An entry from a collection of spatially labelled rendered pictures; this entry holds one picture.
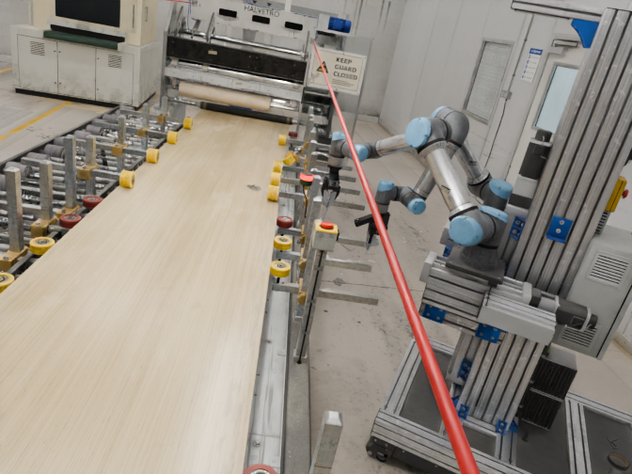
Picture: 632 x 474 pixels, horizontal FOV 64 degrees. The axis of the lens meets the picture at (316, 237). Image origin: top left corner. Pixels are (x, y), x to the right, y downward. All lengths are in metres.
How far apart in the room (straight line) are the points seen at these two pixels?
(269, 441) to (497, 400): 1.27
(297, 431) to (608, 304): 1.33
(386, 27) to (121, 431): 10.40
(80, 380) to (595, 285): 1.84
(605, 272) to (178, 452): 1.68
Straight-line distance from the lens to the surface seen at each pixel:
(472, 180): 2.60
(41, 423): 1.32
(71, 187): 2.51
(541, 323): 2.06
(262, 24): 4.82
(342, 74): 4.53
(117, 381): 1.40
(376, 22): 11.11
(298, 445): 1.56
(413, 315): 0.34
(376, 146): 2.34
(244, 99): 4.61
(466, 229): 1.91
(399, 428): 2.43
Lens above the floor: 1.81
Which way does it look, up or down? 23 degrees down
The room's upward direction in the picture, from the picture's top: 11 degrees clockwise
